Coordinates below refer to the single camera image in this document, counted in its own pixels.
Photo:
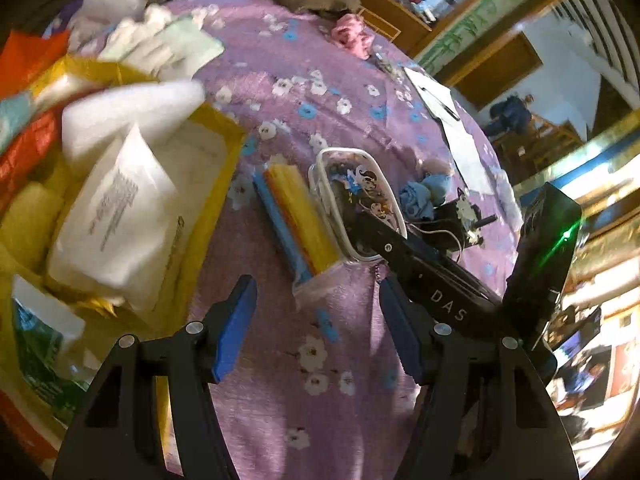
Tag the purple floral blanket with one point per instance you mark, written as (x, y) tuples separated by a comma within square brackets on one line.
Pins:
[(300, 85)]

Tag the orange red paper bag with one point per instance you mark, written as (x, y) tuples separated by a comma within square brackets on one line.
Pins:
[(30, 60)]

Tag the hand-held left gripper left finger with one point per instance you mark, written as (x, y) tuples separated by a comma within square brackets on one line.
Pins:
[(235, 330)]

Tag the blue cloth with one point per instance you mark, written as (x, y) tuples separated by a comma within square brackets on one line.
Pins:
[(420, 197)]

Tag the green and white packet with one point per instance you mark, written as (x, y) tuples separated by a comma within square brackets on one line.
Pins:
[(40, 360)]

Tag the pink cloth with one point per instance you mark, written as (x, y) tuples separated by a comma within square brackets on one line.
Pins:
[(352, 35)]

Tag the black pen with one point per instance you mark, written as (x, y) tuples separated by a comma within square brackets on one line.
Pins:
[(440, 104)]

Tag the pack of coloured sticks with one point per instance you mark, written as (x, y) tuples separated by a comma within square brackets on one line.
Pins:
[(300, 220)]

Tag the yellow plastic bag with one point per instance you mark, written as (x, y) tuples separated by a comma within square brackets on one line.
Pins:
[(210, 200)]

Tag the white paper sheets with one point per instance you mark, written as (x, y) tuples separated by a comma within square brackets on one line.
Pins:
[(460, 145)]

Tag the white paper packet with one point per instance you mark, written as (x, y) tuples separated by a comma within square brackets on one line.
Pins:
[(120, 220)]

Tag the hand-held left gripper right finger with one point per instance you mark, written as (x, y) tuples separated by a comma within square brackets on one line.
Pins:
[(400, 332)]

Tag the white foam piece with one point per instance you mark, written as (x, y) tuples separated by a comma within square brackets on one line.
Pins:
[(125, 110)]

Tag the clear cartoon print pencil case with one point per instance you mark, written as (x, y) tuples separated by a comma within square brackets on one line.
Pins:
[(350, 180)]

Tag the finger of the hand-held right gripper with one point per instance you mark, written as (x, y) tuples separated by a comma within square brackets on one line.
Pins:
[(420, 270)]

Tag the red plastic bag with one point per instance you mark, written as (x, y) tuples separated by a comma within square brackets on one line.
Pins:
[(25, 155)]

